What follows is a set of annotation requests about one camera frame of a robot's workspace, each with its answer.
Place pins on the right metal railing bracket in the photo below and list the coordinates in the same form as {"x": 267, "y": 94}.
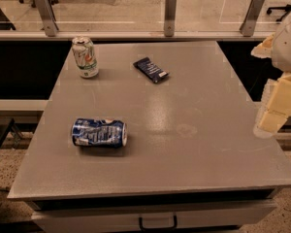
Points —
{"x": 248, "y": 26}

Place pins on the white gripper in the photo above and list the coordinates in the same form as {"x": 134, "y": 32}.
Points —
{"x": 288, "y": 52}

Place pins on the middle metal railing bracket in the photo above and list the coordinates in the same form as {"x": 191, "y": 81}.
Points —
{"x": 170, "y": 17}

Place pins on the left metal railing bracket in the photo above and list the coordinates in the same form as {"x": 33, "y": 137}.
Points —
{"x": 47, "y": 17}

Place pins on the metal railing bracket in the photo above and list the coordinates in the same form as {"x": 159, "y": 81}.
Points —
{"x": 248, "y": 26}
{"x": 47, "y": 17}
{"x": 170, "y": 17}

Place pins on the white green 7up can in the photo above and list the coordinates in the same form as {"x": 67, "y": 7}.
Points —
{"x": 84, "y": 54}

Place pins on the blue pepsi can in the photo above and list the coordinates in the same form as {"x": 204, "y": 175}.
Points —
{"x": 103, "y": 133}

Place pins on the white drawer with black handle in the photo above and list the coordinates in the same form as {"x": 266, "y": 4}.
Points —
{"x": 212, "y": 216}

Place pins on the dark blue snack wrapper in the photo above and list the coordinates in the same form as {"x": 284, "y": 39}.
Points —
{"x": 151, "y": 70}

